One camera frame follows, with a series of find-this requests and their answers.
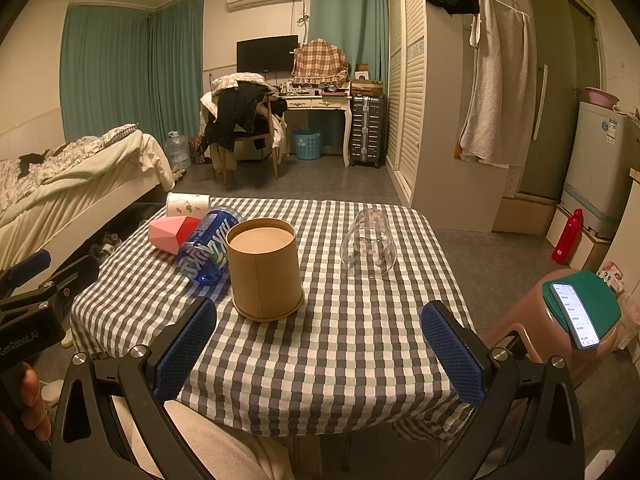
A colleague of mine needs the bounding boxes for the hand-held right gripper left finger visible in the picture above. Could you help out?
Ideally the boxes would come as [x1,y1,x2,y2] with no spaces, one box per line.
[51,296,218,480]

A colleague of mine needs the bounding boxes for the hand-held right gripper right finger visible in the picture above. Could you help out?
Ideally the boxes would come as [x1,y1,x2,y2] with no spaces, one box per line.
[421,301,587,480]

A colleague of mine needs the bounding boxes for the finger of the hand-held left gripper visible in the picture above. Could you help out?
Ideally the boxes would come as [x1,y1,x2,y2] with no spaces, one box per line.
[31,256,102,311]
[0,249,53,302]

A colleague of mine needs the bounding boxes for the brown paper cup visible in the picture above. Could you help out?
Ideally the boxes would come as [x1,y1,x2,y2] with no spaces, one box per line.
[226,217,306,322]

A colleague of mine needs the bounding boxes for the white printed paper cup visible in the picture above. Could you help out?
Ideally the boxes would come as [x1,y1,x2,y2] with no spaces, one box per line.
[165,192,211,221]

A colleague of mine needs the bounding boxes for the clear glass cup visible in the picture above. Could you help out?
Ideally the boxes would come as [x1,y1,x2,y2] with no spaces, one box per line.
[340,207,398,277]

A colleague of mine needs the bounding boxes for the person's left hand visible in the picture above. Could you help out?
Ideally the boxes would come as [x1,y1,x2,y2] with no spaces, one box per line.
[19,363,53,444]

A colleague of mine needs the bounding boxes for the pink plastic stool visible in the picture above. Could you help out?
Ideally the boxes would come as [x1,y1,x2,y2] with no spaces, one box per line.
[482,269,624,392]

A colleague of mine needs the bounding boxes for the bed with cream sheet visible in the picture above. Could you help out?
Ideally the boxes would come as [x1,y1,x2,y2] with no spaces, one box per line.
[0,122,177,272]

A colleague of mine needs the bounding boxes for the blue plastic water bottle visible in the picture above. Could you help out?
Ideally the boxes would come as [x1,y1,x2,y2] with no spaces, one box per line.
[176,206,244,287]

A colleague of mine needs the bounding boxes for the pink faceted paper box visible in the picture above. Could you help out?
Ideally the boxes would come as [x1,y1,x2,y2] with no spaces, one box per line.
[148,214,204,256]

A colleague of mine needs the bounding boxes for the person's white trouser leg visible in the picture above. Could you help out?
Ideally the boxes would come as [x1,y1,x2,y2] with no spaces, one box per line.
[112,394,297,480]

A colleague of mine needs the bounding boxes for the dark cloth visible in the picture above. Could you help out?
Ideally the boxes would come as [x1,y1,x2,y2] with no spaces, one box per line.
[17,152,47,179]

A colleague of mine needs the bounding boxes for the floral quilt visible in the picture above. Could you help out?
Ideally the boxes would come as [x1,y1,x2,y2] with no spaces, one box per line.
[0,124,146,211]

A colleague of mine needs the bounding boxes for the grey checked tablecloth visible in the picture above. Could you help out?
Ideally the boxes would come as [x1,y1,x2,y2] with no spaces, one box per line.
[70,197,482,442]

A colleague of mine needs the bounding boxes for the smartphone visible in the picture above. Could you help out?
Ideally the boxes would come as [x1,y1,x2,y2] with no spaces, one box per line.
[550,281,601,351]

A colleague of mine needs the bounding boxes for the green cushion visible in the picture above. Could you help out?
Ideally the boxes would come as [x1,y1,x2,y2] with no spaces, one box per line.
[543,269,623,342]

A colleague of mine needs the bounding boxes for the large clear water jug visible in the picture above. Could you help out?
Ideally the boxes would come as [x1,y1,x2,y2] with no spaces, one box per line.
[167,131,193,171]

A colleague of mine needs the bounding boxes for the red bottle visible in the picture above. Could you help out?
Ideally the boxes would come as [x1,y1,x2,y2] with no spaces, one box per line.
[551,208,584,265]

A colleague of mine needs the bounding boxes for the white storage box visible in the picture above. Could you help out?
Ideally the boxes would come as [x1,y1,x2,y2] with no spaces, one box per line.
[545,204,614,272]

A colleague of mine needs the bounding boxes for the wide teal curtain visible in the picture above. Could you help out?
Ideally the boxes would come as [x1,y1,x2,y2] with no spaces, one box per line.
[60,4,152,142]

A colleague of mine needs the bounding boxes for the wooden chair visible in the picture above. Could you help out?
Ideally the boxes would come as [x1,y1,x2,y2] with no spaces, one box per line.
[214,94,284,183]

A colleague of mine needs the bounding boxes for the black clothes pile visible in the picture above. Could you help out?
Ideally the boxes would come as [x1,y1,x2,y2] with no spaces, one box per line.
[202,82,274,154]

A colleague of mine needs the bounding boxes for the small white fridge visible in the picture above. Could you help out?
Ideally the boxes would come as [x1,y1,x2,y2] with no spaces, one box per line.
[562,101,640,240]

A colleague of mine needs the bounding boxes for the narrow teal curtain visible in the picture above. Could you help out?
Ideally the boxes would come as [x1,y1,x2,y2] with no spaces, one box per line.
[148,0,206,139]

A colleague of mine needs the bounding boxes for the blue laundry basket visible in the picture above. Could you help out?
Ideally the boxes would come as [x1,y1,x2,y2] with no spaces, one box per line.
[293,128,322,160]

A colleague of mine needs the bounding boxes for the grey ribbed suitcase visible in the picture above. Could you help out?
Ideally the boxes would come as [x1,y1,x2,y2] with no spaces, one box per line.
[348,94,386,169]

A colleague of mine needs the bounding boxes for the white louvred wardrobe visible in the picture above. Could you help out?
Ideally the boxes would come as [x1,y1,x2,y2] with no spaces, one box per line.
[385,0,482,234]

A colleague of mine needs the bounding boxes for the beige hanging towel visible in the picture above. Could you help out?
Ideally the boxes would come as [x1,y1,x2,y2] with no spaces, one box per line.
[459,0,534,166]

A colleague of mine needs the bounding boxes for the white desk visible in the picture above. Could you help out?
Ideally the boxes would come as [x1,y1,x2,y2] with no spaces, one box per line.
[272,91,354,169]

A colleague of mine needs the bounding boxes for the brown cardboard box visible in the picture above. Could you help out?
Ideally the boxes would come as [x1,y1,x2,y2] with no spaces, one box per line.
[350,79,385,97]

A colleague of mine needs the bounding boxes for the black flat screen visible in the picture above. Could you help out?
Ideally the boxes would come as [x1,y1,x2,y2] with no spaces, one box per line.
[236,35,300,74]

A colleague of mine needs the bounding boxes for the pink plastic basin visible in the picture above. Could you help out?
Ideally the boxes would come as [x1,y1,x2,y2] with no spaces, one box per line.
[584,87,619,110]

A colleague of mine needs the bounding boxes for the frosted glass door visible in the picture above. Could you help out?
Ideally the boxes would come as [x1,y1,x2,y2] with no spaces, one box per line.
[519,0,602,202]

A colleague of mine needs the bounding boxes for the plaid cloth cover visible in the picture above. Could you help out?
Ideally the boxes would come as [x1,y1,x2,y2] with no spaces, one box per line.
[291,38,351,86]

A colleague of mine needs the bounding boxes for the tall teal curtain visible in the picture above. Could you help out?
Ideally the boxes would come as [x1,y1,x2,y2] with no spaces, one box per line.
[310,0,390,82]

